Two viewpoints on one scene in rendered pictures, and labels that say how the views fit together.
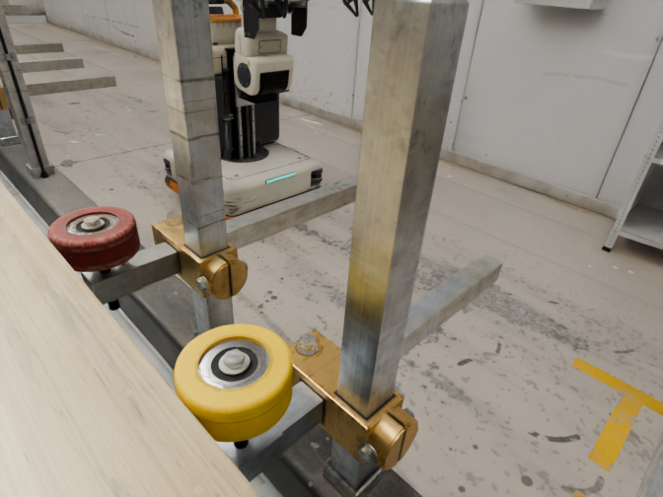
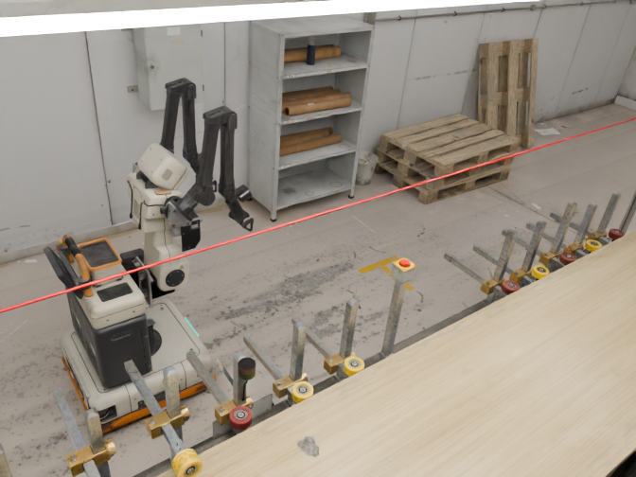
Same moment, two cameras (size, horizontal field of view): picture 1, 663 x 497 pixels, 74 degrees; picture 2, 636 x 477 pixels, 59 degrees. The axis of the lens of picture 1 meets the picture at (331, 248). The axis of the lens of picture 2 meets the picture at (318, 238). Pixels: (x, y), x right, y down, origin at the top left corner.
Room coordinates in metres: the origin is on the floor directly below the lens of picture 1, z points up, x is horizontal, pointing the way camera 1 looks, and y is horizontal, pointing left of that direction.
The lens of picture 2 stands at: (1.05, 2.58, 2.51)
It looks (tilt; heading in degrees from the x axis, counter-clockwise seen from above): 33 degrees down; 278
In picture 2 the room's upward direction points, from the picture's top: 6 degrees clockwise
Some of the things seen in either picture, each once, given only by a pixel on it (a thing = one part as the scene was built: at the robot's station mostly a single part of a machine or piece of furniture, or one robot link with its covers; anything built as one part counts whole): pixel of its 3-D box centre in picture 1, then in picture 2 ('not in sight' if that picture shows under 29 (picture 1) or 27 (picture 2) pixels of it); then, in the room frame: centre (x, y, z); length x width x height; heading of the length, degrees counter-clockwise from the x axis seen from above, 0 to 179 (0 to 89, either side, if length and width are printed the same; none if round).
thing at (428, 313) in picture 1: (393, 341); (504, 267); (0.36, -0.07, 0.80); 0.43 x 0.03 x 0.04; 137
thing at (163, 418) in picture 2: not in sight; (167, 420); (1.64, 1.44, 0.95); 0.14 x 0.06 x 0.05; 47
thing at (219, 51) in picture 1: (229, 90); (112, 306); (2.34, 0.58, 0.59); 0.55 x 0.34 x 0.83; 136
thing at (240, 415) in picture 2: not in sight; (240, 424); (1.43, 1.32, 0.85); 0.08 x 0.08 x 0.11
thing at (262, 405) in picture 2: not in sight; (242, 415); (1.45, 1.20, 0.75); 0.26 x 0.01 x 0.10; 47
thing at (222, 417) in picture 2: not in sight; (234, 409); (1.47, 1.26, 0.85); 0.14 x 0.06 x 0.05; 47
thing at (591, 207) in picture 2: not in sight; (579, 239); (-0.08, -0.40, 0.86); 0.04 x 0.04 x 0.48; 47
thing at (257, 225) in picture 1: (254, 227); (476, 275); (0.53, 0.11, 0.83); 0.43 x 0.03 x 0.04; 137
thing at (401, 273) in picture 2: not in sight; (402, 271); (0.94, 0.68, 1.18); 0.07 x 0.07 x 0.08; 47
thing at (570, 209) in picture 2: not in sight; (558, 239); (0.09, -0.22, 0.94); 0.04 x 0.04 x 0.48; 47
